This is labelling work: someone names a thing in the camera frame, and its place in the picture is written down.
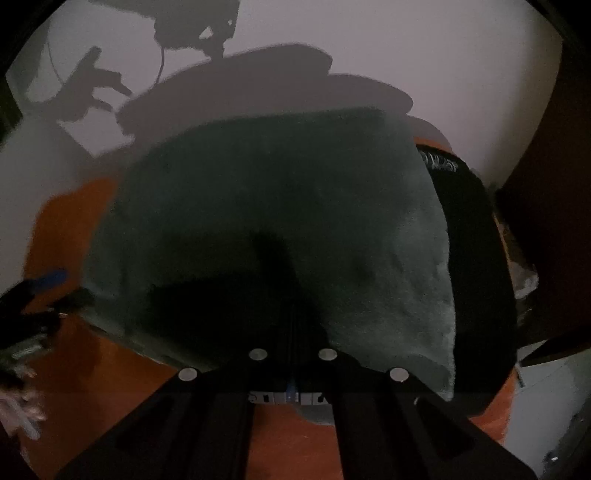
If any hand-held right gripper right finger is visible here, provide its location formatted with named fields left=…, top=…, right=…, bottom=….
left=294, top=320, right=539, bottom=480

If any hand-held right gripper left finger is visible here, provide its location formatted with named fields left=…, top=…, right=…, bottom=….
left=54, top=320, right=296, bottom=480

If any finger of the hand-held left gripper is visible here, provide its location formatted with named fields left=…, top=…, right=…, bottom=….
left=18, top=269, right=70, bottom=296
left=44, top=288, right=95, bottom=315

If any grey-green fleece garment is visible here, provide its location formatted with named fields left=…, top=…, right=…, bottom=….
left=81, top=106, right=458, bottom=425

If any person's left hand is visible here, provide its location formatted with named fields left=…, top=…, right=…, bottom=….
left=0, top=364, right=49, bottom=439

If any orange fleece blanket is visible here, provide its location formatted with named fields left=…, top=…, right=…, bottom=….
left=21, top=115, right=518, bottom=480

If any dark cloth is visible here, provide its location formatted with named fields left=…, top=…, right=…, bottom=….
left=413, top=143, right=518, bottom=414

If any dark wooden furniture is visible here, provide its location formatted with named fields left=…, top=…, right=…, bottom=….
left=496, top=46, right=591, bottom=342

